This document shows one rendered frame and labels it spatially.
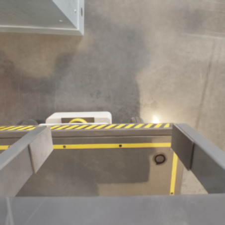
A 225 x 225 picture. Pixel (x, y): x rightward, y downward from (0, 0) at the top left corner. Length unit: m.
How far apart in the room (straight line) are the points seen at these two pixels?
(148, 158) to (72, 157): 0.22
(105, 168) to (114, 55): 0.47
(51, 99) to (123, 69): 0.36
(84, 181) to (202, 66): 0.68
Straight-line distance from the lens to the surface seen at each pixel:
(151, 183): 0.55
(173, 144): 0.17
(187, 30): 0.82
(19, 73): 0.85
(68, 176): 0.54
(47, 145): 0.17
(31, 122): 0.77
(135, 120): 0.66
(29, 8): 0.51
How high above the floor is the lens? 0.74
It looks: 75 degrees down
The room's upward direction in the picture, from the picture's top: 179 degrees counter-clockwise
